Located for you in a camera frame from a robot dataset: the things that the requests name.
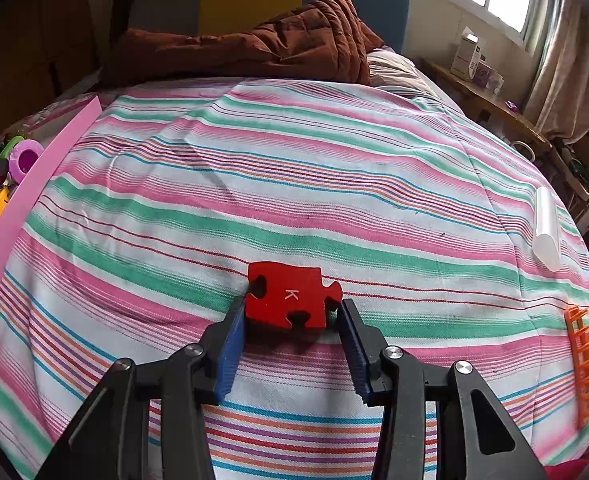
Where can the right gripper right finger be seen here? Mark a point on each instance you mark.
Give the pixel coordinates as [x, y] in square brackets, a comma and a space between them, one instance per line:
[362, 345]

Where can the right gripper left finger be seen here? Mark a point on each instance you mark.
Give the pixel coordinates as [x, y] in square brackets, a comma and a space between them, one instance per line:
[223, 343]

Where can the green white plastic fitting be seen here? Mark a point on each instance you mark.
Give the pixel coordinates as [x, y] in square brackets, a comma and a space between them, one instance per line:
[9, 146]

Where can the magenta plastic funnel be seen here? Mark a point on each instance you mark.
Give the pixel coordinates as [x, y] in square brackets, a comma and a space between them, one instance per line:
[22, 158]

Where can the red puzzle piece block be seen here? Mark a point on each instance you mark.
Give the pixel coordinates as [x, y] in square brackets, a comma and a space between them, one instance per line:
[283, 296]

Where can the pink white tray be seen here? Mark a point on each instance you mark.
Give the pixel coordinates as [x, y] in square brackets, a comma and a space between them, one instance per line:
[29, 190]

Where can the striped bedspread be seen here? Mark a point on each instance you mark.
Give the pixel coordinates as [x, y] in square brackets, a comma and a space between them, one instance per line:
[144, 233]

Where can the white plastic tube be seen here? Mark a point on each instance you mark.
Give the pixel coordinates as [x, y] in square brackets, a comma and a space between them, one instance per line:
[546, 242]

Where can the orange plastic rack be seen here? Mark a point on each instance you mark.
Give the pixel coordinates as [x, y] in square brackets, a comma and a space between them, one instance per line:
[577, 322]

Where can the wooden side table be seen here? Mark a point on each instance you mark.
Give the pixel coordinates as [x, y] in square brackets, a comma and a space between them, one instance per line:
[483, 107]

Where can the white pillow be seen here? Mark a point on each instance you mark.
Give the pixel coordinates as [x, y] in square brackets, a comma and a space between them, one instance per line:
[388, 68]

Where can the purple small box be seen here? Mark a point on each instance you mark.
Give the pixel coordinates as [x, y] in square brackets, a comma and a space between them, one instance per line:
[486, 77]

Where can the white carton box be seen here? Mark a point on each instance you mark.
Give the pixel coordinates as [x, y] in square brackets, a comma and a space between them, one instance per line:
[467, 56]

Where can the rust brown quilt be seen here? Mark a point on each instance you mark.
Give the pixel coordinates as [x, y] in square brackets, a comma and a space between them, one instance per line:
[324, 40]

